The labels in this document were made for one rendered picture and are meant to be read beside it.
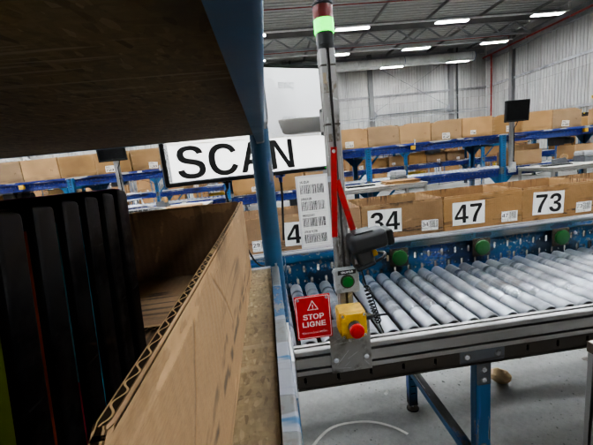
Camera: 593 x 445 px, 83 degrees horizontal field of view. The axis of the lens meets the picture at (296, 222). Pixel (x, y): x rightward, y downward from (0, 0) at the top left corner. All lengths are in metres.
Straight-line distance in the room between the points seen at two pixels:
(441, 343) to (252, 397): 0.95
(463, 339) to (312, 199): 0.63
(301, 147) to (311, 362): 0.62
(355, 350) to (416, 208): 0.82
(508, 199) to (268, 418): 1.74
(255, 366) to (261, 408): 0.04
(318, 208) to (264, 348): 0.65
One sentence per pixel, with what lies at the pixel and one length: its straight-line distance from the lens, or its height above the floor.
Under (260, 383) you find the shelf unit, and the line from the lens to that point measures 0.25.
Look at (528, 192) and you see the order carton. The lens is 1.94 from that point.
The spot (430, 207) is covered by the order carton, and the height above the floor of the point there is 1.01.
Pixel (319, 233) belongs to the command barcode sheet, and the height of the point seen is 1.09.
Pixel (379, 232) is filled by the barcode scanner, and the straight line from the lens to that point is 0.89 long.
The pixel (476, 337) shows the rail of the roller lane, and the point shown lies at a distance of 1.20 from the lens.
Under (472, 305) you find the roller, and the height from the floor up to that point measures 0.74.
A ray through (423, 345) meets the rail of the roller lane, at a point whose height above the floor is 0.71.
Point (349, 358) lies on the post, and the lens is 1.07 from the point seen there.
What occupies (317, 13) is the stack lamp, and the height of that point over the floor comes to 1.63.
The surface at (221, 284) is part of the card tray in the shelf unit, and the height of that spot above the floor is 1.22.
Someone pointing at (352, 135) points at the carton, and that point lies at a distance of 6.22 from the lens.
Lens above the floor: 1.29
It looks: 10 degrees down
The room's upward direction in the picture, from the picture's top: 6 degrees counter-clockwise
